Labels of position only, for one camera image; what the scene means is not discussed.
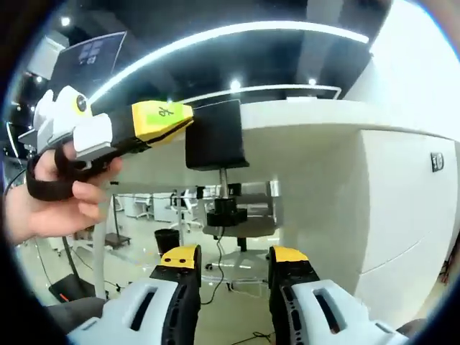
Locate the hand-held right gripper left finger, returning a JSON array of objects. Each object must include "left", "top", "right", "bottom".
[{"left": 65, "top": 244, "right": 203, "bottom": 345}]

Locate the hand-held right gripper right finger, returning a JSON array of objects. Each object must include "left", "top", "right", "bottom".
[{"left": 268, "top": 244, "right": 411, "bottom": 345}]

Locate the black fixed fixture clamp bracket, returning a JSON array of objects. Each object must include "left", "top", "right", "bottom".
[{"left": 184, "top": 98, "right": 252, "bottom": 170}]

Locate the person's left hand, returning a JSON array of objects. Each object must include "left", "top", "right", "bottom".
[{"left": 5, "top": 141, "right": 126, "bottom": 249}]

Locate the person's grey trouser leg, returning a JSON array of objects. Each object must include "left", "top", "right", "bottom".
[{"left": 46, "top": 297, "right": 107, "bottom": 334}]

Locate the black floor stand base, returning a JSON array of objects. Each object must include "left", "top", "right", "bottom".
[
  {"left": 48, "top": 275, "right": 97, "bottom": 307},
  {"left": 103, "top": 231, "right": 132, "bottom": 249}
]

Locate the white box unit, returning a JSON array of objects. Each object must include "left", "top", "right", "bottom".
[{"left": 27, "top": 35, "right": 60, "bottom": 78}]

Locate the group of white office chairs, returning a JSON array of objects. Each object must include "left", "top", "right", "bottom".
[{"left": 124, "top": 186, "right": 202, "bottom": 231}]

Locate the dark monitor panel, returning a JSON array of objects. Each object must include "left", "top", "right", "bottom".
[{"left": 50, "top": 31, "right": 127, "bottom": 87}]

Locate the black waste bin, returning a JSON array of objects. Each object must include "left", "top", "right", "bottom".
[{"left": 154, "top": 228, "right": 180, "bottom": 255}]

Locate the long ceiling light strip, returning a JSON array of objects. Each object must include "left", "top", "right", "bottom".
[{"left": 89, "top": 21, "right": 370, "bottom": 105}]

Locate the black floor cable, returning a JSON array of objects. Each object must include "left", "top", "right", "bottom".
[{"left": 200, "top": 226, "right": 226, "bottom": 307}]

